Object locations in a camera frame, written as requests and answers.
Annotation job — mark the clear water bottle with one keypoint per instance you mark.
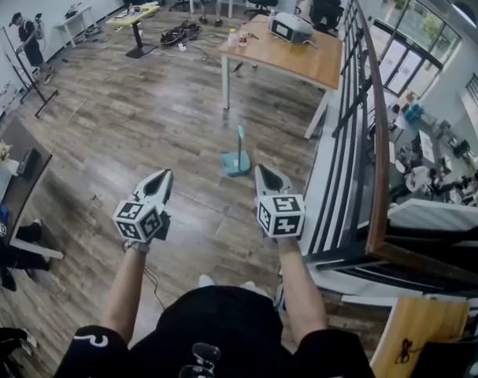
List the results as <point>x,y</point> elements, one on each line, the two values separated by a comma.
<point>272,15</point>

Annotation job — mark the person's left hand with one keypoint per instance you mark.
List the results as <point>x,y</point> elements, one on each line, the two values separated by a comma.
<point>138,247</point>

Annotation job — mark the black blue round object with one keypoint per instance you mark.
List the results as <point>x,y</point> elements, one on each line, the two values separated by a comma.
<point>280,295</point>

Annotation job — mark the teal dustpan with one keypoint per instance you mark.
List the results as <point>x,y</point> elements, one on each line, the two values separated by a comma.
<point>234,164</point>

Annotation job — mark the person's right forearm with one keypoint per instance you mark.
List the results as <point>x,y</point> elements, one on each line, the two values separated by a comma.
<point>301,290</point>

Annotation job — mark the light wooden table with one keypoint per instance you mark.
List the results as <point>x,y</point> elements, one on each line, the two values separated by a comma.
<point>427,321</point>

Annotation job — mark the black case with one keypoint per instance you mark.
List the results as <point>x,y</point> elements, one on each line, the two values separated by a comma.
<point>443,362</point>

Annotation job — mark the person's right white shoe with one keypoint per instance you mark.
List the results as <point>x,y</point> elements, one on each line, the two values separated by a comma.
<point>249,286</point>

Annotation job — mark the yellow table black pedestal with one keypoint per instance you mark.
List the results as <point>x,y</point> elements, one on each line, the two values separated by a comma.
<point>140,14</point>

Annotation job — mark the cream flower bunch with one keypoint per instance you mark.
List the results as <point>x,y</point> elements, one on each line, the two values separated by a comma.
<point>3,152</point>

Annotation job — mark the small brown tool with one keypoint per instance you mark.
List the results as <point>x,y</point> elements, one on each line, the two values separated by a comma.
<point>253,35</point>

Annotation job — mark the wooden table white legs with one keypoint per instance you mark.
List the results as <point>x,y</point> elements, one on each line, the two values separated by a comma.
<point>293,61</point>

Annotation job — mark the dark table white legs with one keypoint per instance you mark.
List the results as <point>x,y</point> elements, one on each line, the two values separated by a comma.
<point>14,132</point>

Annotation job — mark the black glasses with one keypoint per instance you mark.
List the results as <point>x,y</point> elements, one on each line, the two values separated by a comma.
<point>202,354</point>

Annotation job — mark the small white table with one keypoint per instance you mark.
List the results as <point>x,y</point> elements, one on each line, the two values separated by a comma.
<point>75,16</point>

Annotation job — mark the person's white shoe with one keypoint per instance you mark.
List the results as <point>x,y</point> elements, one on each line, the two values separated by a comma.
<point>206,281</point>
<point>249,286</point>

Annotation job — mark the black metal stand frame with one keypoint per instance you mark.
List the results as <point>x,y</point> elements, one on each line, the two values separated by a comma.
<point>26,73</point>

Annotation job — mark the white grey box device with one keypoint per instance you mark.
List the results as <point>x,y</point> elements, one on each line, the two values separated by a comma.
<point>297,24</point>

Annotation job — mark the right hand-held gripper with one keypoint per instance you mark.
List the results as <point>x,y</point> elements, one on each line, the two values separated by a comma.
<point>282,217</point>

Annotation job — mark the person's left forearm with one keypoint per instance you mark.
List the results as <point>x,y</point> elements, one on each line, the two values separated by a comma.
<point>124,286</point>

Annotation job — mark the person's black shirt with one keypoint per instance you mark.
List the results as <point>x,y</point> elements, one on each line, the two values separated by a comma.
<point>223,329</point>

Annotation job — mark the person's left white shoe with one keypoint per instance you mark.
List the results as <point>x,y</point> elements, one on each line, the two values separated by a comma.
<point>206,281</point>

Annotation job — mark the small black box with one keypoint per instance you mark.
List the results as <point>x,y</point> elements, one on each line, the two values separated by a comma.
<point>29,163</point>

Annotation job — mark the blue crate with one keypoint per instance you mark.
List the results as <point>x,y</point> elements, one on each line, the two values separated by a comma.
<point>413,112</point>

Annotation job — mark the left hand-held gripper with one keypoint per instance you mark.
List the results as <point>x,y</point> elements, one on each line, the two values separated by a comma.
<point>138,219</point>

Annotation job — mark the black railing wooden handrail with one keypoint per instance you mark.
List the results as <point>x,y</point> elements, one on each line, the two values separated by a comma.
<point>380,132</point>

